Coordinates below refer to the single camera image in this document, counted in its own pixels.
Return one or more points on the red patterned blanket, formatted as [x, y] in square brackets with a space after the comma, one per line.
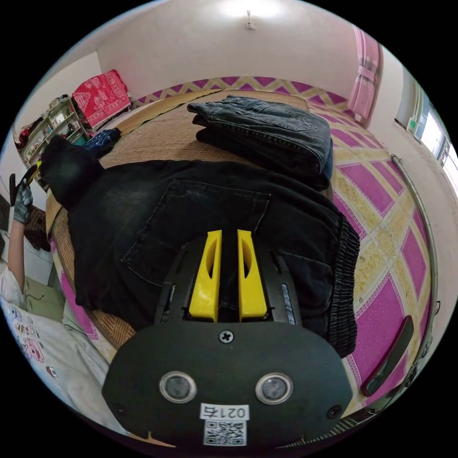
[102, 96]

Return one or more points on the bed with mat and purple sheet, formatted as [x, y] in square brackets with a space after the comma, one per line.
[375, 200]

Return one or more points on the long dark flat case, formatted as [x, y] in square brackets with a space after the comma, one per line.
[388, 358]

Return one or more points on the ceiling lamp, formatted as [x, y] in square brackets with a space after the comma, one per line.
[249, 18]

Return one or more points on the dark blue patterned garment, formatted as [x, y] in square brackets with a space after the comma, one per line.
[103, 140]

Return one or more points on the person's body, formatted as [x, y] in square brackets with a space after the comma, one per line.
[46, 361]

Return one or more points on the pile of clothes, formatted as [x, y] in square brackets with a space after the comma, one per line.
[264, 132]

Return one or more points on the shelf with small items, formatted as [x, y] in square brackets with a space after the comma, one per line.
[50, 129]

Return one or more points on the pink curtain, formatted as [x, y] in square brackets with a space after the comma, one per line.
[365, 75]

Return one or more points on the person's left forearm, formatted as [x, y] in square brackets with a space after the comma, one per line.
[16, 250]

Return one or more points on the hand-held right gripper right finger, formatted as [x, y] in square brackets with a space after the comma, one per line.
[252, 286]

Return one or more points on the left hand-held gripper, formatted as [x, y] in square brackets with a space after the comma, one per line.
[28, 179]

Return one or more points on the window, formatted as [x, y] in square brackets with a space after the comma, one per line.
[427, 134]

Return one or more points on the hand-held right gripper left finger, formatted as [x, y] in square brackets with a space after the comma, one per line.
[206, 282]

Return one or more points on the black jeans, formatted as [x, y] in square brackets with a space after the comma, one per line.
[186, 214]

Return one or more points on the person's left hand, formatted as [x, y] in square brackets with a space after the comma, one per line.
[23, 204]

